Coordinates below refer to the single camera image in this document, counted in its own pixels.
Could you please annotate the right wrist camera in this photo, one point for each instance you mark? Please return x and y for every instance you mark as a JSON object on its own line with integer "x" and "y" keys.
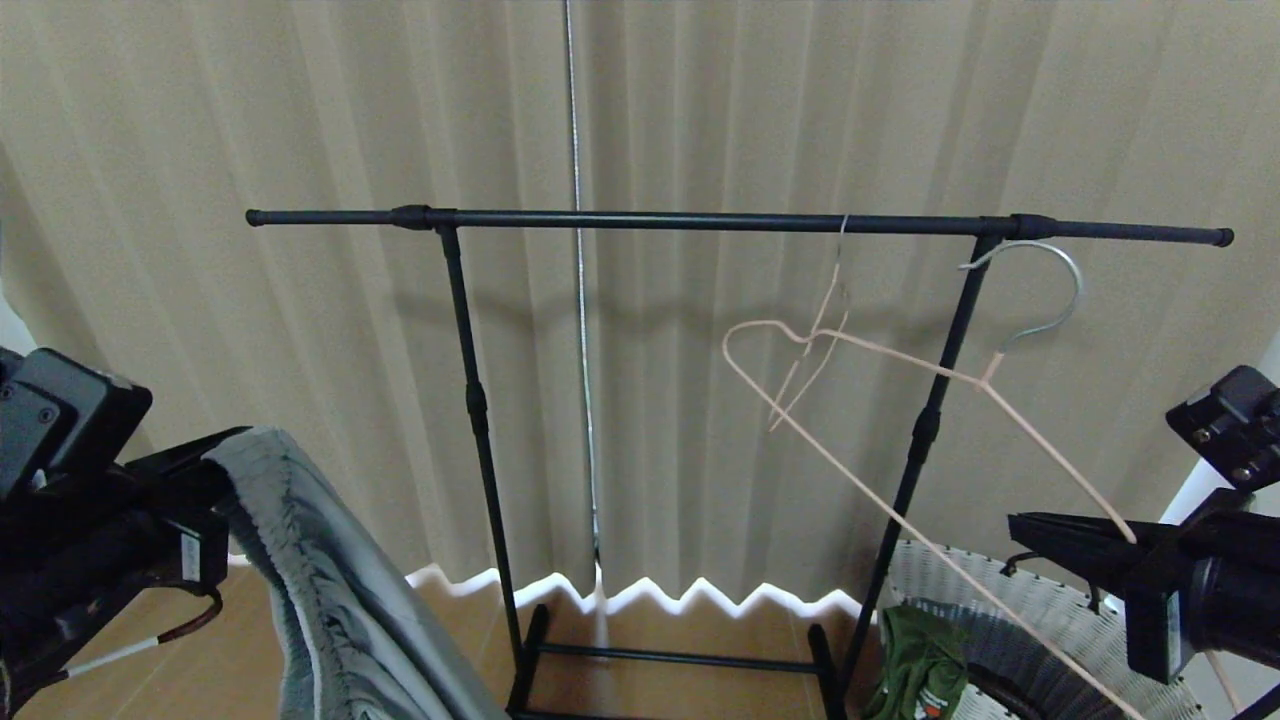
{"x": 1230, "y": 420}

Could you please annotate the pink clothes hanger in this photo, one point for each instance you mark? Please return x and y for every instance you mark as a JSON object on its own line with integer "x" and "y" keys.
{"x": 833, "y": 290}
{"x": 1078, "y": 275}

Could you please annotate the beige curtain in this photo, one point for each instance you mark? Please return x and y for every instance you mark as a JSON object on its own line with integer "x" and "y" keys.
{"x": 250, "y": 120}

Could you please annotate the white laundry basket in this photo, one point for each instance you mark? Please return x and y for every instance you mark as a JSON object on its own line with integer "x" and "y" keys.
{"x": 1040, "y": 610}

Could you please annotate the black clothes rack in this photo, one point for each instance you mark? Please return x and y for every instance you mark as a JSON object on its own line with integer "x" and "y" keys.
{"x": 700, "y": 220}

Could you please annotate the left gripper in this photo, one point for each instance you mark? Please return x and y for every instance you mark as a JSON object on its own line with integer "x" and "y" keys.
{"x": 90, "y": 560}

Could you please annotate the green printed shirt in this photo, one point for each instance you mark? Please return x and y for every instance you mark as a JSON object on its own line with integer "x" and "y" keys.
{"x": 915, "y": 665}

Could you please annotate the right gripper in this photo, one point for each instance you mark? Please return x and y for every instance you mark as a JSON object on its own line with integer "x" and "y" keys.
{"x": 1230, "y": 600}

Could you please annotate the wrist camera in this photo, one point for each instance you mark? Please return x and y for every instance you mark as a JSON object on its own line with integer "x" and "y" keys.
{"x": 1230, "y": 420}
{"x": 70, "y": 410}

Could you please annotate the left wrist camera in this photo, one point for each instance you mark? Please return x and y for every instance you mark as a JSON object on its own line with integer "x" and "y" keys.
{"x": 70, "y": 410}

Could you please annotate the pale grey shorts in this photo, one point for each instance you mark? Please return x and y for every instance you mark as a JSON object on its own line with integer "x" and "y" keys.
{"x": 340, "y": 610}

